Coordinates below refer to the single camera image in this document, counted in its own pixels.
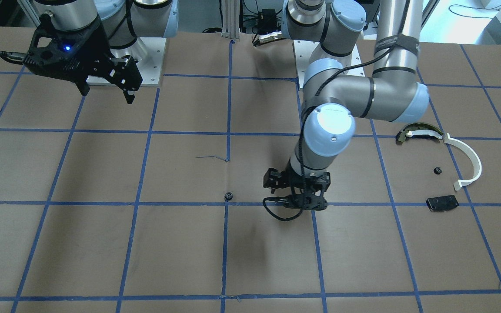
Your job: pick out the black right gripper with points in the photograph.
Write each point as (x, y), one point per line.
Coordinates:
(95, 51)

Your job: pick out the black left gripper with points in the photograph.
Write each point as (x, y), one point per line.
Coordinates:
(275, 179)

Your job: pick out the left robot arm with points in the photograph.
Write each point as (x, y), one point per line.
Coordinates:
(333, 98)

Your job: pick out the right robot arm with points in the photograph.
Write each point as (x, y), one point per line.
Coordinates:
(123, 20)

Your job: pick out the loose blue thread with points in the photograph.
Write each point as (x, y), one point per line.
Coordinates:
(213, 156)

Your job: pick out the dark green brake shoe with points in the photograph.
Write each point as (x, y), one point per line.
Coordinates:
(418, 130)

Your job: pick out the small black plastic part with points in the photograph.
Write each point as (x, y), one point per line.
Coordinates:
(442, 203)

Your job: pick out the white curved plastic part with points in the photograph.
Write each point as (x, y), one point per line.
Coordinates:
(468, 176)

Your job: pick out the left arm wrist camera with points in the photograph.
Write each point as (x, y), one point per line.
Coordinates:
(296, 202)

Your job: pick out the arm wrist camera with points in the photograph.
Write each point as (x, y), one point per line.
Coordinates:
(53, 61)
(296, 202)

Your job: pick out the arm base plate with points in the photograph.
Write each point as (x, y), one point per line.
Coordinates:
(148, 52)
(306, 52)

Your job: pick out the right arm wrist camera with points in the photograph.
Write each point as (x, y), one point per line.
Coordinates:
(53, 61)

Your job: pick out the aluminium frame post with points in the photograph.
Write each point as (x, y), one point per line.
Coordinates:
(230, 19)

